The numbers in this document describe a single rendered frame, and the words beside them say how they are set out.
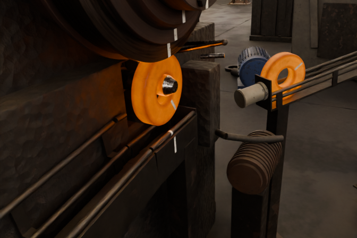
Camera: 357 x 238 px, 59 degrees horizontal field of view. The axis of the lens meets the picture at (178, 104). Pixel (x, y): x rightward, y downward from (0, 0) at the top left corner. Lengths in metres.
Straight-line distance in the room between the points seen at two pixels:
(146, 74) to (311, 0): 2.78
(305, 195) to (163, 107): 1.17
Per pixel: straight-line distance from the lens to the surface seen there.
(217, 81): 0.88
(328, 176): 1.88
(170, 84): 0.64
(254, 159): 0.95
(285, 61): 1.05
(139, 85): 0.61
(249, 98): 0.98
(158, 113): 0.66
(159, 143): 0.66
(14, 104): 0.52
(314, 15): 3.28
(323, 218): 1.62
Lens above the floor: 1.05
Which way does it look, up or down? 23 degrees down
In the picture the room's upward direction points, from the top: 3 degrees counter-clockwise
